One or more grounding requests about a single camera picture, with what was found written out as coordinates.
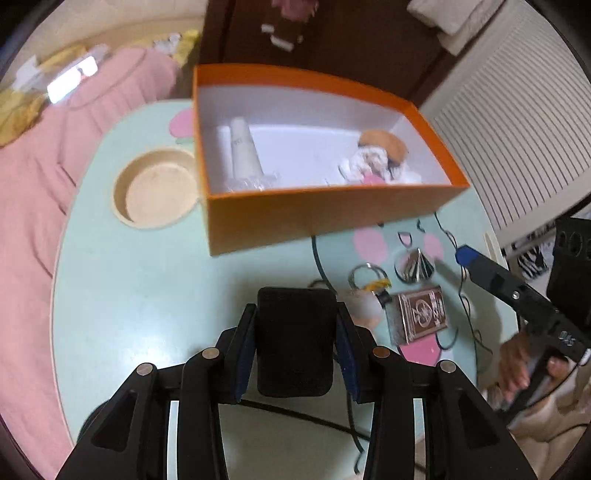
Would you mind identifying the silver cone key ring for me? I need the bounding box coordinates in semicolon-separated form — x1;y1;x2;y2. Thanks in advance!
393;247;438;283

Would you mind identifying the brown playing card box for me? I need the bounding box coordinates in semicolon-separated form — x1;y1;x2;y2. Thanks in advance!
385;286;449;345

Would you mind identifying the tan round plush toy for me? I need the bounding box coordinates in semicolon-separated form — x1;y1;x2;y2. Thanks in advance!
358;129;408;166

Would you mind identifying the black glitter case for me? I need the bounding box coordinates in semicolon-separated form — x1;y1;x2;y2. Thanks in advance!
254;287;338;398

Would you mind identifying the white cosmetic tube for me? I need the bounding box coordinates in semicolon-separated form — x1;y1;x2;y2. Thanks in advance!
229;117;263;180

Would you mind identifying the white haired doll figurine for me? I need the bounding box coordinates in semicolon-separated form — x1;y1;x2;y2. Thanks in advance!
338;279;391;330

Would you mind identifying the clear plastic bag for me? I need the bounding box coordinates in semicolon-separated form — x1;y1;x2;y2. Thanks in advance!
225;174;280;193

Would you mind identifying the person right hand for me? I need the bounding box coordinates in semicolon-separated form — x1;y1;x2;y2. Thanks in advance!
496;329;578;402

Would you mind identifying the white louvered closet door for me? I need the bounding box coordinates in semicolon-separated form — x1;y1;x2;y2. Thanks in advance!
421;1;590;248

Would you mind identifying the orange cardboard box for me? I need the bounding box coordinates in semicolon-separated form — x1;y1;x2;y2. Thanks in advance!
193;64;469;256

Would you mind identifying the cream knitted sweater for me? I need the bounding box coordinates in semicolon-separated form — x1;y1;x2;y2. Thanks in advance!
407;0;504;56

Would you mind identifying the dark brown wooden door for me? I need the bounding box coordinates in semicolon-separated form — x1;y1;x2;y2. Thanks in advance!
199;1;455;105

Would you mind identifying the pink bed blanket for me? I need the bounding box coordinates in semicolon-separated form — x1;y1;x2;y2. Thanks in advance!
1;47;180;479

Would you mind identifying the maroon pink striped scarf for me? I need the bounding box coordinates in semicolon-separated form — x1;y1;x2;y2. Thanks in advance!
260;0;318;52

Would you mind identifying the yellow pillow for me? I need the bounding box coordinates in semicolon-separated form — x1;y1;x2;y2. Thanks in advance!
1;29;201;147

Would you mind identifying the white charger adapter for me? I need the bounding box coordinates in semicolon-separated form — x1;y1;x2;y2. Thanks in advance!
11;55;42;91

